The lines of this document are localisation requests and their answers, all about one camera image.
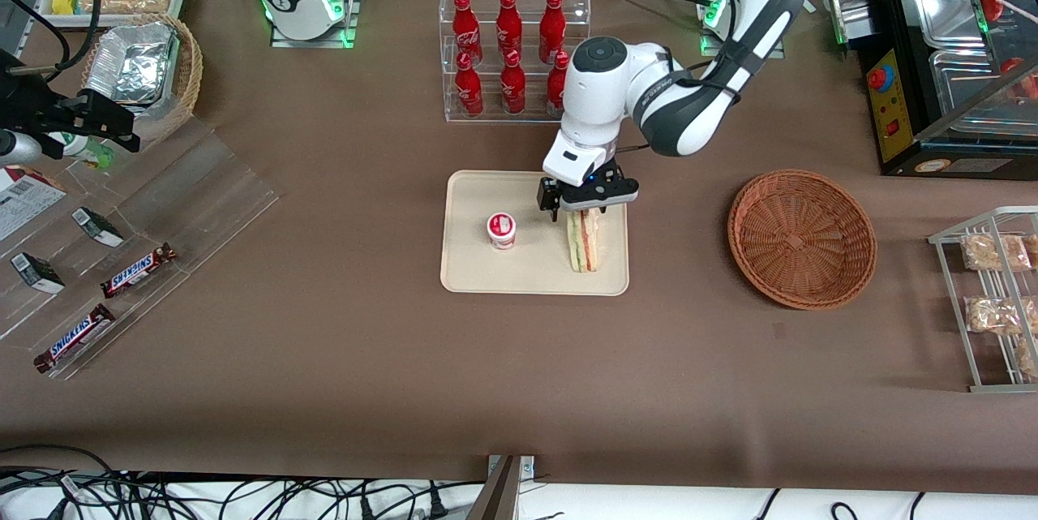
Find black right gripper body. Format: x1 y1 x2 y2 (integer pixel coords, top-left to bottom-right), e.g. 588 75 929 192
0 49 64 149

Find triangle sandwich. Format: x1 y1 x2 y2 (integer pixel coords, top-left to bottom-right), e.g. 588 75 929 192
564 208 603 274

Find beige plastic tray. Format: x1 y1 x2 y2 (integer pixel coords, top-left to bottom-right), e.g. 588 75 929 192
440 170 631 297

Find tan wicker basket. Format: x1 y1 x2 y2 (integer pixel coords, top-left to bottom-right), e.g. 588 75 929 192
79 12 204 147

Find brown round wicker basket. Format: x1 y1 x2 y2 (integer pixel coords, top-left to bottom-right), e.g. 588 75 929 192
727 169 878 312

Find steel warmer tray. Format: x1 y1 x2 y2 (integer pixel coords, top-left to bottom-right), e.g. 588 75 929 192
927 48 1038 138
907 0 976 50

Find green white small bottle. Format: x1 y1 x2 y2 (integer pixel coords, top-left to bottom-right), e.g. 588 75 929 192
47 131 117 173

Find red white yogurt cup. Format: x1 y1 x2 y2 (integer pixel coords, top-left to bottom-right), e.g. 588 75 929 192
486 212 518 251

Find stacked aluminium foil trays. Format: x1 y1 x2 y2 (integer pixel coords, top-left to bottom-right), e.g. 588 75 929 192
84 20 182 109

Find clear acrylic bottle rack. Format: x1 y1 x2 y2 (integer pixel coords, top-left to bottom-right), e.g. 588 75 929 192
440 0 592 126

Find red cola bottle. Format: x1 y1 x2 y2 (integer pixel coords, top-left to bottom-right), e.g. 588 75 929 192
545 49 572 118
495 0 525 58
499 49 527 116
538 0 567 65
453 50 486 119
451 0 484 67

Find small black white box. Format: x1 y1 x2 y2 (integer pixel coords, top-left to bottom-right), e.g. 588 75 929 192
9 251 66 295
71 206 126 249

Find printed white carton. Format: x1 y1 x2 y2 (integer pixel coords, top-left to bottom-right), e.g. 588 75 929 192
0 165 68 243

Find clear acrylic step stand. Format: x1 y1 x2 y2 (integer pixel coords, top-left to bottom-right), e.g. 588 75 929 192
0 110 281 382

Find snickers chocolate bar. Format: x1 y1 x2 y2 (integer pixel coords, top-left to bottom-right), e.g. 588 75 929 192
32 303 118 376
99 242 178 300

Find black food warmer appliance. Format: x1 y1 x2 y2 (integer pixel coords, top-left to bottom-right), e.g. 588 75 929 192
827 0 1038 180

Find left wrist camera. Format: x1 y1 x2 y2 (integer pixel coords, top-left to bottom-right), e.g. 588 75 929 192
560 166 640 211

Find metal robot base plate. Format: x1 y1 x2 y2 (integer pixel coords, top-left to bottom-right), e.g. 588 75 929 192
696 0 787 59
268 0 367 49

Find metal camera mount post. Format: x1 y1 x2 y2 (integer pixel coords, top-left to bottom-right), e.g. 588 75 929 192
465 454 537 520

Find black cable tangle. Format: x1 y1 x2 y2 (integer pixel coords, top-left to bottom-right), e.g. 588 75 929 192
0 444 491 520

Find grey metal wire rack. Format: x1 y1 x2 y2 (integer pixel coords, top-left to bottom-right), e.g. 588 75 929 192
928 206 1038 394

